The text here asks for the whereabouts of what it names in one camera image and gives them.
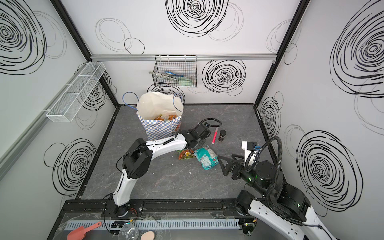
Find green red snack bag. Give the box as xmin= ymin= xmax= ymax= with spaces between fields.
xmin=178 ymin=149 xmax=196 ymax=160

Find teal mint snack bag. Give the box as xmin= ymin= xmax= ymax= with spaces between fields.
xmin=194 ymin=146 xmax=219 ymax=170

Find blue checkered paper bag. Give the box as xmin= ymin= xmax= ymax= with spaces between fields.
xmin=125 ymin=92 xmax=184 ymax=141

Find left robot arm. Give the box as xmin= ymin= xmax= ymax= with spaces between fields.
xmin=104 ymin=118 xmax=222 ymax=217

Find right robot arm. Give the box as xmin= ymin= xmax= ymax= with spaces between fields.
xmin=218 ymin=136 xmax=335 ymax=240

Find orange snack in bag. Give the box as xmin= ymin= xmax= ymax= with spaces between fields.
xmin=155 ymin=114 xmax=178 ymax=121

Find pink marker pen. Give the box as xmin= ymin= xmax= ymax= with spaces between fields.
xmin=212 ymin=127 xmax=219 ymax=145

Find small dark spice bottle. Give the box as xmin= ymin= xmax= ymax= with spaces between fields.
xmin=218 ymin=130 xmax=227 ymax=142

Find tongs in basket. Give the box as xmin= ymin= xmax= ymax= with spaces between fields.
xmin=152 ymin=71 xmax=184 ymax=82

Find beige round sponge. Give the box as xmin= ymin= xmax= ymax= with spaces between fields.
xmin=141 ymin=231 xmax=156 ymax=240

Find clear glass bowl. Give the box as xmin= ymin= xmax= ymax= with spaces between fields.
xmin=118 ymin=224 xmax=140 ymax=240

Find red plastic scoop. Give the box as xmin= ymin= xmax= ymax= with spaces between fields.
xmin=67 ymin=222 xmax=102 ymax=240

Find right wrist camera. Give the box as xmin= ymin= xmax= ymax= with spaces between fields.
xmin=241 ymin=141 xmax=259 ymax=166

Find grey slotted cable duct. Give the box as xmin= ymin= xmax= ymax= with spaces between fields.
xmin=63 ymin=219 xmax=241 ymax=231

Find black wire wall basket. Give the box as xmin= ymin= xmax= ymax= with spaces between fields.
xmin=151 ymin=55 xmax=198 ymax=88

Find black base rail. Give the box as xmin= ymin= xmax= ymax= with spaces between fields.
xmin=60 ymin=199 xmax=242 ymax=218

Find clear wall shelf tray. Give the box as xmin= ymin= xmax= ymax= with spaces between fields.
xmin=46 ymin=62 xmax=106 ymax=123

